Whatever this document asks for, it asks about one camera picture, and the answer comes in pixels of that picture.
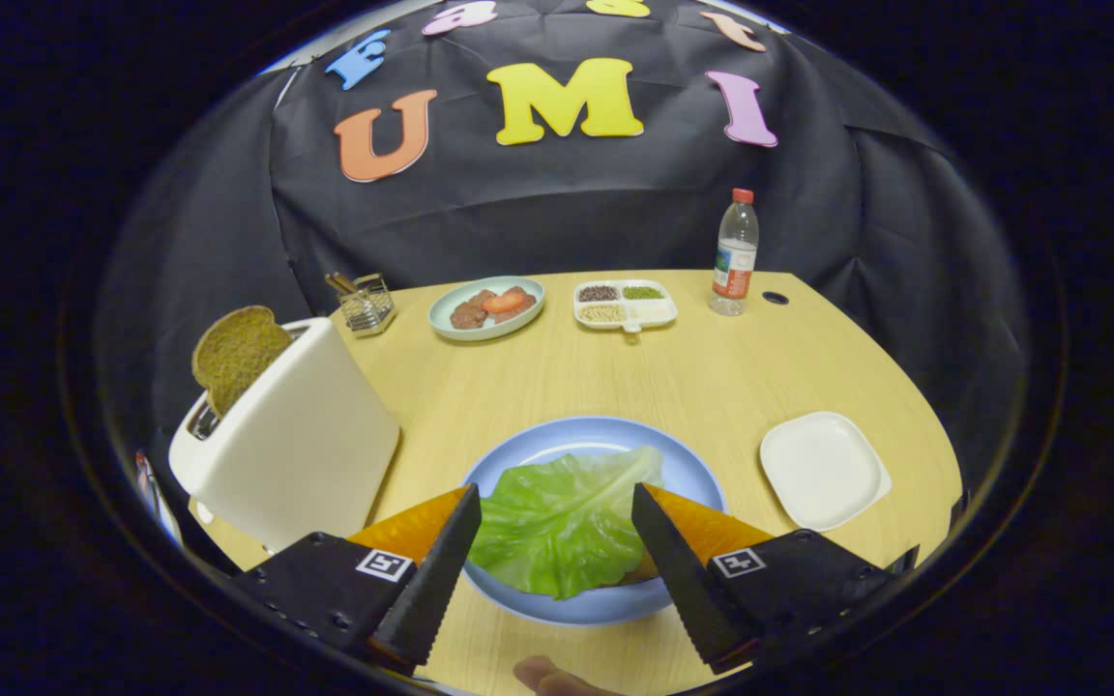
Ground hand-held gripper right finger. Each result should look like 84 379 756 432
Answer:
631 482 896 675

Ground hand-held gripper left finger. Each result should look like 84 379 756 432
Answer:
233 483 483 673

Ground green lettuce leaf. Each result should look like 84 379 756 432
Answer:
468 445 664 600

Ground brown round-top bread slice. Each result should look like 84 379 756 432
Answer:
191 305 295 419

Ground small white square plate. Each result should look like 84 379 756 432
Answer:
759 411 893 534

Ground white toaster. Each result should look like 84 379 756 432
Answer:
168 317 401 554

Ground blue round plate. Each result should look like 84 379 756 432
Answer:
460 417 727 626

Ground brown meat slice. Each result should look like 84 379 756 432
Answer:
450 290 498 331
494 286 538 324

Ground white divided tray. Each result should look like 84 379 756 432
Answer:
573 279 679 334

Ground pale green plate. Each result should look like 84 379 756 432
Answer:
427 275 547 342

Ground clear water bottle red cap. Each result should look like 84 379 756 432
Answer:
709 188 760 317

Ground metal wire holder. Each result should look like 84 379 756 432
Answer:
337 273 396 337

